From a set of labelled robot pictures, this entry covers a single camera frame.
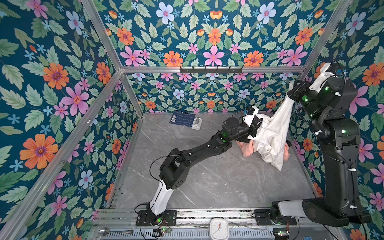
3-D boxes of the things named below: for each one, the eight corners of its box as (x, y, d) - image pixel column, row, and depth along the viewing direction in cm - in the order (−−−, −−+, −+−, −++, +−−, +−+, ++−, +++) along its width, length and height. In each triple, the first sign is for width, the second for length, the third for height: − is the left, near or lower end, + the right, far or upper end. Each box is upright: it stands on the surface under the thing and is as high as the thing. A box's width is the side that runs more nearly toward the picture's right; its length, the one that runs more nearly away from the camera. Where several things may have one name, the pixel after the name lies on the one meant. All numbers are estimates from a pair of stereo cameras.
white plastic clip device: (191, 129, 113) (191, 127, 111) (194, 118, 120) (194, 116, 118) (199, 130, 112) (199, 128, 110) (202, 119, 119) (202, 118, 117)
